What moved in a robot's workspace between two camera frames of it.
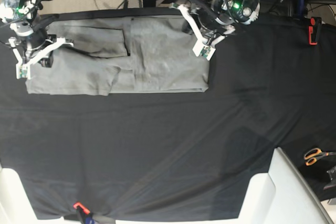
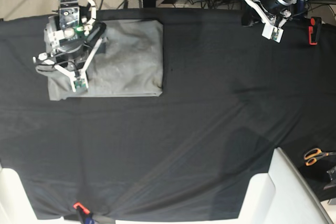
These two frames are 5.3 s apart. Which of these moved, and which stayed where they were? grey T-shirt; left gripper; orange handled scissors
Moved: grey T-shirt; left gripper
Stayed: orange handled scissors
